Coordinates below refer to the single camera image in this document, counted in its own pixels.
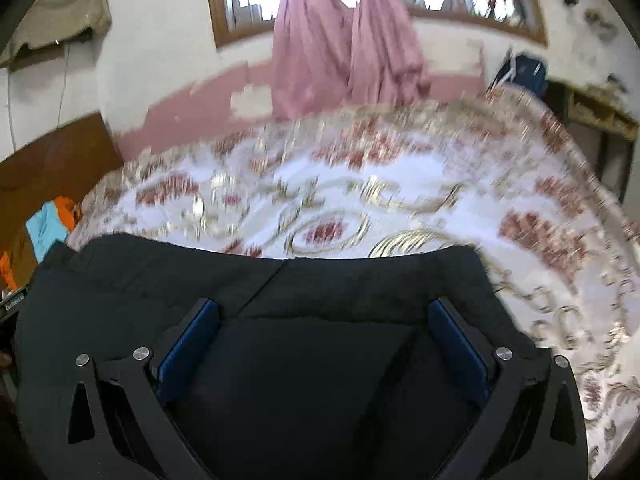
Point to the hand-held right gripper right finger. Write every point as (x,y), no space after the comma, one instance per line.
(457,350)

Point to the wooden shelf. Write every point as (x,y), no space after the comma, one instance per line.
(595,110)

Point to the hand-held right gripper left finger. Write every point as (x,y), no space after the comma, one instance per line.
(187,345)

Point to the floral bedspread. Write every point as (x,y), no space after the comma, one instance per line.
(400,160)

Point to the wooden headboard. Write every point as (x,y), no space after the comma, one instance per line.
(50,160)

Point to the blue bag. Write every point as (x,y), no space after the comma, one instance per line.
(527,72)

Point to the large black garment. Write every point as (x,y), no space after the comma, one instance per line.
(320,360)

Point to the pink curtain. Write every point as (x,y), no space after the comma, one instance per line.
(385,50)
(310,60)

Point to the beige cloth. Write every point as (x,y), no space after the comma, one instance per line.
(60,20)

